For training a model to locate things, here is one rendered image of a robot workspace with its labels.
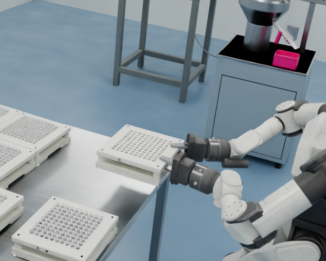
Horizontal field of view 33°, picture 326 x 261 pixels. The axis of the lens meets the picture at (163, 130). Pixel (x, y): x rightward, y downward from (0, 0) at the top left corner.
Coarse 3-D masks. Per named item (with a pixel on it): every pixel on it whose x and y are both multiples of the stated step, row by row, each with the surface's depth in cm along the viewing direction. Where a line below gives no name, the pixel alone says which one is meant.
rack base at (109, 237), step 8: (112, 232) 179; (104, 240) 175; (24, 248) 168; (32, 248) 168; (104, 248) 174; (24, 256) 167; (32, 256) 166; (40, 256) 166; (48, 256) 166; (56, 256) 166; (96, 256) 169
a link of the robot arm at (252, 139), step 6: (246, 132) 206; (252, 132) 205; (240, 138) 203; (246, 138) 204; (252, 138) 204; (258, 138) 205; (234, 144) 202; (240, 144) 202; (246, 144) 203; (252, 144) 203; (258, 144) 204; (234, 150) 202; (240, 150) 201; (246, 150) 202
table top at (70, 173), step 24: (72, 144) 232; (96, 144) 234; (48, 168) 214; (72, 168) 216; (96, 168) 218; (24, 192) 198; (48, 192) 200; (72, 192) 201; (96, 192) 203; (120, 192) 205; (144, 192) 206; (24, 216) 186; (120, 216) 192; (0, 240) 174; (120, 240) 185
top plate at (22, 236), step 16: (48, 208) 179; (80, 208) 181; (32, 224) 171; (48, 224) 172; (112, 224) 176; (16, 240) 165; (32, 240) 165; (48, 240) 165; (80, 240) 167; (96, 240) 168; (64, 256) 161; (80, 256) 161
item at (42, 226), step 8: (64, 208) 179; (56, 216) 175; (64, 216) 176; (72, 216) 176; (80, 216) 177; (88, 216) 177; (56, 224) 171; (64, 224) 172; (72, 224) 173; (80, 224) 172; (88, 224) 174; (48, 232) 168; (56, 232) 168; (64, 232) 169; (72, 232) 170; (64, 240) 166
